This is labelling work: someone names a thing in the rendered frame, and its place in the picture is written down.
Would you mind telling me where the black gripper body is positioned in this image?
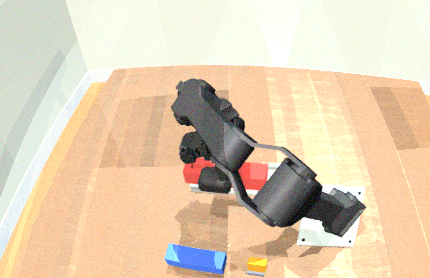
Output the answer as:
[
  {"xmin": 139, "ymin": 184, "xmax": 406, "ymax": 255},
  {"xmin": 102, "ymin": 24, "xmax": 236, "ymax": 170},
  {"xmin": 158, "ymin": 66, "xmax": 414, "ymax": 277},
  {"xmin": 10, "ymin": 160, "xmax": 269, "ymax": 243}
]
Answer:
[{"xmin": 197, "ymin": 117, "xmax": 245, "ymax": 194}]

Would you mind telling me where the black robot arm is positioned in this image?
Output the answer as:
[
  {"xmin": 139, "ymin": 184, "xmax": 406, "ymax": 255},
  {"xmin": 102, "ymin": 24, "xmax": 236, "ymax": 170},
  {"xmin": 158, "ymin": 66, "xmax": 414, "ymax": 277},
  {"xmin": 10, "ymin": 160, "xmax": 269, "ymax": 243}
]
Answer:
[{"xmin": 171, "ymin": 78, "xmax": 367, "ymax": 238}]

